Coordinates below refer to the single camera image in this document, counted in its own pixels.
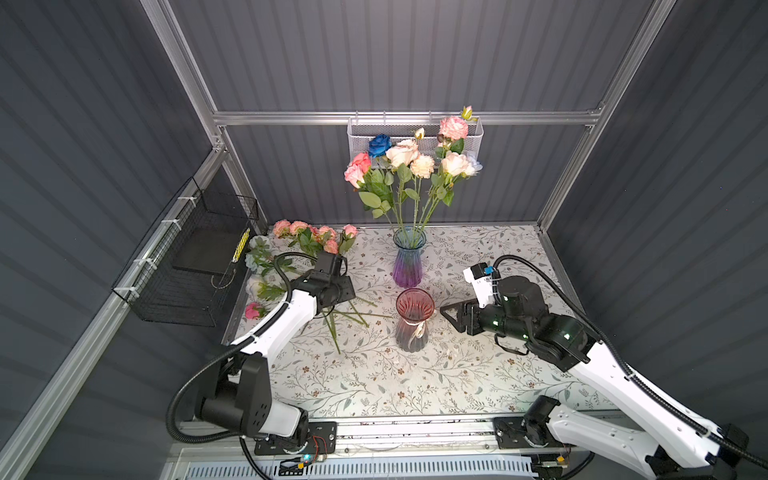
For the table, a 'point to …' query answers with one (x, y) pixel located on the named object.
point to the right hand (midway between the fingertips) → (450, 310)
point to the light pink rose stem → (374, 193)
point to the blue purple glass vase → (408, 268)
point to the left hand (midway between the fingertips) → (343, 289)
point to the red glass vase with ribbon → (414, 307)
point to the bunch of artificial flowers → (290, 247)
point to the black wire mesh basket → (182, 274)
